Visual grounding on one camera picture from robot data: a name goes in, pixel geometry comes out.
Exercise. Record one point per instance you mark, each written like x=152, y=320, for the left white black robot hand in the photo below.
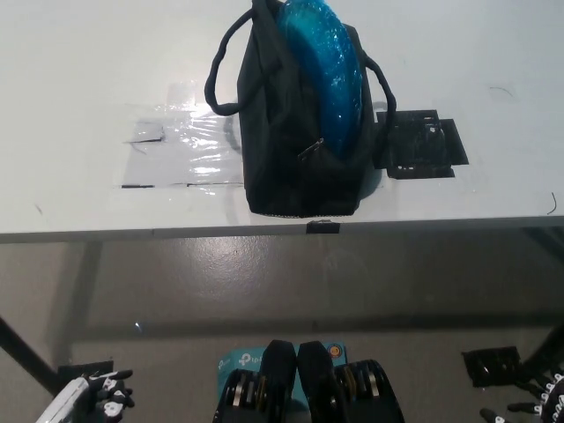
x=75, y=401

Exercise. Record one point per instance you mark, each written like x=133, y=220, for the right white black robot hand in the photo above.
x=551, y=405

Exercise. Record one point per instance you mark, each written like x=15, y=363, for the blue plastic-wrapped plate stack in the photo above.
x=326, y=88

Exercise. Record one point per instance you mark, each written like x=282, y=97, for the black fabric duffel bag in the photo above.
x=273, y=176

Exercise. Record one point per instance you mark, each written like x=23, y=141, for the black floor tape patch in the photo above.
x=75, y=372
x=493, y=365

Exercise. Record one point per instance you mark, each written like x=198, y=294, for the teal tp-link box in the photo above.
x=240, y=359

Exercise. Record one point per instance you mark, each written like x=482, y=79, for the white taped paper sheet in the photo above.
x=156, y=167

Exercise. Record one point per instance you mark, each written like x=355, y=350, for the grey taped paper square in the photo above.
x=143, y=131

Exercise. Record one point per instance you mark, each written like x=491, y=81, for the clear plastic tape sheet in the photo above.
x=198, y=132

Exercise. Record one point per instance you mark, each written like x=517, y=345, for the black tape patch on table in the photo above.
x=405, y=145

